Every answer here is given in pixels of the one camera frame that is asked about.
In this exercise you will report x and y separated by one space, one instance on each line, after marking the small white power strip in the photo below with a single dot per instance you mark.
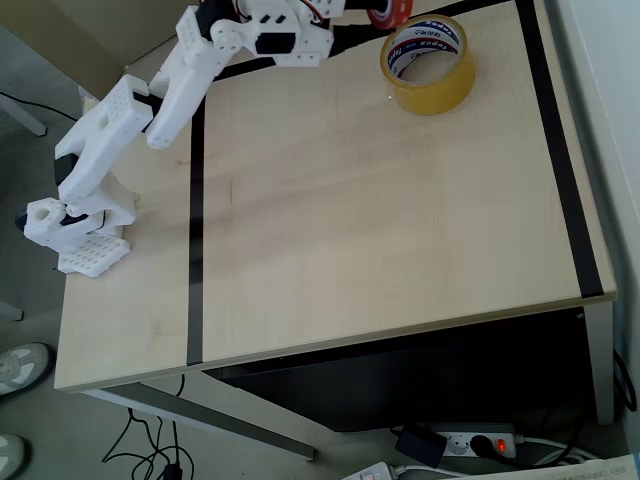
372 472

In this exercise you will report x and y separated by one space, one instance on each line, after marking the black power adapter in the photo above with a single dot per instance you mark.
420 445

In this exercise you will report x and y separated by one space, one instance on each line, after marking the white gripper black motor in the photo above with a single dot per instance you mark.
306 44

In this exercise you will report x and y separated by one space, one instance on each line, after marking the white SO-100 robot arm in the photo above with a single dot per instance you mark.
120 120

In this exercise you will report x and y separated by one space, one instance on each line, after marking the white power strip red switch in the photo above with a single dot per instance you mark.
462 442

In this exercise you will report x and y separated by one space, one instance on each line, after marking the black round plug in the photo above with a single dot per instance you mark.
482 446

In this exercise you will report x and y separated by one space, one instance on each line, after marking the red tape roll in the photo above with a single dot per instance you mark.
395 17

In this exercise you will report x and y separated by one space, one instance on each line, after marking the grey metal table frame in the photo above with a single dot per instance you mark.
210 415

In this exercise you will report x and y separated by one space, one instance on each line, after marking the yellow packing tape roll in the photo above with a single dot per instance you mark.
440 90

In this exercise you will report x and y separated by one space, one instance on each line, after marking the grey metal table leg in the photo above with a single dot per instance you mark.
600 365

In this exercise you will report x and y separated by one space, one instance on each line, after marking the grey furniture leg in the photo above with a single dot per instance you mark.
12 311

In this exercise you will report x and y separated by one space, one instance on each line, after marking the white grey sneaker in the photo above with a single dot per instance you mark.
20 367
10 457

